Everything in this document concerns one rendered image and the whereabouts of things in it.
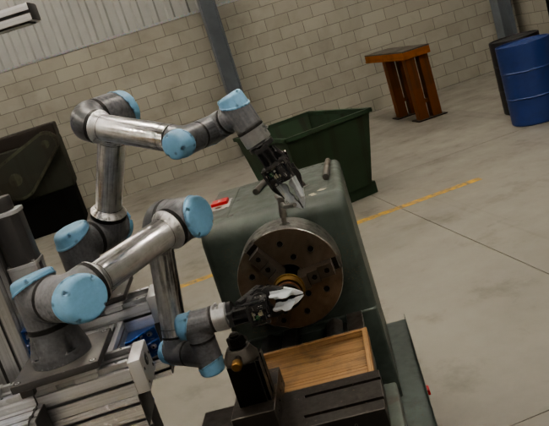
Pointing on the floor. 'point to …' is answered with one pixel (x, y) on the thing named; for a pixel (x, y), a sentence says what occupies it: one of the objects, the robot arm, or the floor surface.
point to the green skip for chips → (326, 144)
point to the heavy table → (410, 81)
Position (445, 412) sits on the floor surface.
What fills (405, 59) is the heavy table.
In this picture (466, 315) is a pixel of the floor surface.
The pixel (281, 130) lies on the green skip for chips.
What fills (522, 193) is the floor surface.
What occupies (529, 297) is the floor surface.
